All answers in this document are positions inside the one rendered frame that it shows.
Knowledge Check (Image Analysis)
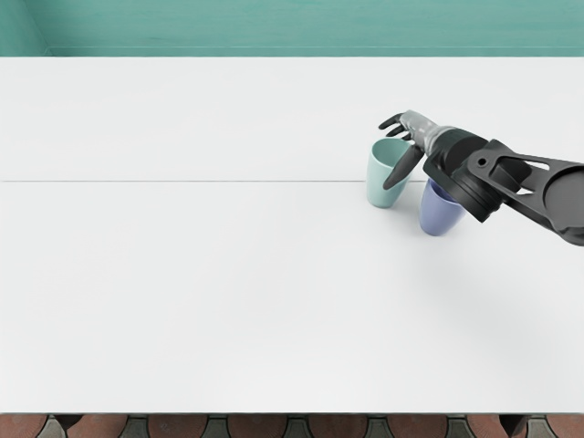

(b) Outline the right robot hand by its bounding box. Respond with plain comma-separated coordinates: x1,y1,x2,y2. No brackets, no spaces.
378,109,444,192

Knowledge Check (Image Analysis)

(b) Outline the light teal cup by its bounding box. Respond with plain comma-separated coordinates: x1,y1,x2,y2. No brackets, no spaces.
368,138,417,210

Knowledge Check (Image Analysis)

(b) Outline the periwinkle blue cup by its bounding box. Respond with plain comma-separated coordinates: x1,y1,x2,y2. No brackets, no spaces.
419,177,468,237

